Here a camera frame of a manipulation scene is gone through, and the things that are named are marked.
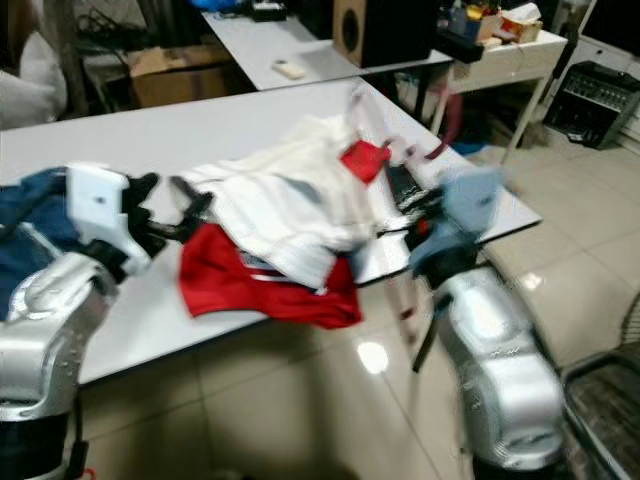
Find red garment white trim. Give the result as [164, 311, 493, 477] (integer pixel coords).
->
[178, 222, 364, 331]

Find white remote control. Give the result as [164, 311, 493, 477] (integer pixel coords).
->
[272, 58, 308, 79]

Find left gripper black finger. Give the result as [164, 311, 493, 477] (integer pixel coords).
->
[170, 178, 216, 243]
[125, 172, 161, 213]

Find blue plastic object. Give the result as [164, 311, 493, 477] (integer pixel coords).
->
[190, 0, 246, 11]

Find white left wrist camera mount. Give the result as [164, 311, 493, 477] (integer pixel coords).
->
[65, 162, 136, 256]

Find small white desk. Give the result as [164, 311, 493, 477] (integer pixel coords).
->
[435, 28, 569, 166]

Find black wooden speaker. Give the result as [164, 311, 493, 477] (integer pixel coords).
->
[332, 0, 439, 69]

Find open brown cardboard box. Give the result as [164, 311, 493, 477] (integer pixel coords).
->
[128, 45, 231, 109]

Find white crumpled garment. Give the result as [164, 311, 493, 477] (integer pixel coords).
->
[180, 115, 391, 296]

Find long white side table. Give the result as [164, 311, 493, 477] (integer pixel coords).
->
[202, 8, 456, 91]

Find black audio mixer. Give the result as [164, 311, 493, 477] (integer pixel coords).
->
[542, 60, 640, 151]

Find white cushion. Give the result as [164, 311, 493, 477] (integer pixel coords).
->
[0, 30, 66, 131]

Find large white table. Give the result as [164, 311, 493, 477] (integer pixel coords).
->
[0, 75, 543, 386]

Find light blue right wrist camera mount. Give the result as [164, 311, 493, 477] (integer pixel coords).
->
[410, 165, 506, 271]

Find blue denim jeans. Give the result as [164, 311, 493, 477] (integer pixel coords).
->
[0, 168, 81, 321]

